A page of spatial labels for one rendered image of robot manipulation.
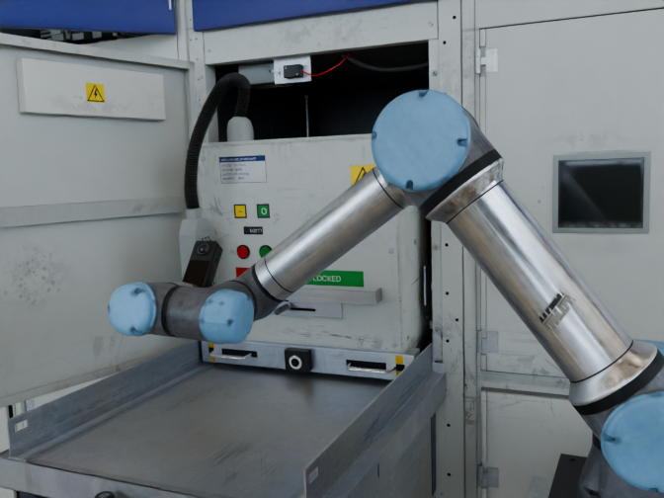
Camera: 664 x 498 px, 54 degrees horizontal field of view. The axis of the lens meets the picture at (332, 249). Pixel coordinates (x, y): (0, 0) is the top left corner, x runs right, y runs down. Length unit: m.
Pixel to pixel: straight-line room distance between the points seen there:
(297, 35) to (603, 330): 1.08
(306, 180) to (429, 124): 0.71
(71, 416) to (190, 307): 0.49
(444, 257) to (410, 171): 0.75
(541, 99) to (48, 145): 1.04
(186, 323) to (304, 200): 0.59
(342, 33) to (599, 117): 0.59
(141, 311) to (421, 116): 0.46
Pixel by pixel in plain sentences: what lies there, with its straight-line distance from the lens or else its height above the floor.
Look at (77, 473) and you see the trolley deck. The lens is 1.17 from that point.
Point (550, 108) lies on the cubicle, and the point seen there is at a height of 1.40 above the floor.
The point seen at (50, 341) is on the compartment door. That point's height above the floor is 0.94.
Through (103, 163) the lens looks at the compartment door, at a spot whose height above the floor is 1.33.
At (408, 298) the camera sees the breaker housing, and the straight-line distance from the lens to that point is 1.44.
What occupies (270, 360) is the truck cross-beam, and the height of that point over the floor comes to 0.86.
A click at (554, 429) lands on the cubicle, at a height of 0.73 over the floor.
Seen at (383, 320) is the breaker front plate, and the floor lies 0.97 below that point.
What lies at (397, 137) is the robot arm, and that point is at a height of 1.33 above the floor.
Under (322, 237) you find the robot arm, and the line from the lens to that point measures 0.95.
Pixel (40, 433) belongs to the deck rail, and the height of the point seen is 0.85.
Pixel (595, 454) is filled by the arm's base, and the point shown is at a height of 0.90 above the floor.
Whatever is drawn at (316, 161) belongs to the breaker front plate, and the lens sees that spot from 1.41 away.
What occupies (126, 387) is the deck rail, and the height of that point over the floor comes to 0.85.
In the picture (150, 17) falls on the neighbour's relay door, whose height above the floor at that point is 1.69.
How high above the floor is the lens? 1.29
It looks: 7 degrees down
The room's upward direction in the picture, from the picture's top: 2 degrees counter-clockwise
